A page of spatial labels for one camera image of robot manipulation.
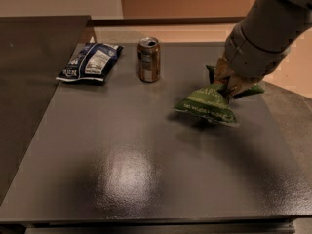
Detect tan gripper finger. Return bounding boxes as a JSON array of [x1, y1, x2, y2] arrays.
[[214, 66, 232, 84], [227, 78, 256, 98]]

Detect green jalapeno chip bag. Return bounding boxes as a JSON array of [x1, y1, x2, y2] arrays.
[[173, 64, 266, 128]]

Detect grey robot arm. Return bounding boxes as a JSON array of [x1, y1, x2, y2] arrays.
[[214, 0, 312, 98]]

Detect orange soda can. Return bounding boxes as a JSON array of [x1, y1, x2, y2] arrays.
[[137, 37, 160, 83]]

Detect dark blue chip bag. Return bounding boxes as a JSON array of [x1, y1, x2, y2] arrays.
[[57, 43, 124, 82]]

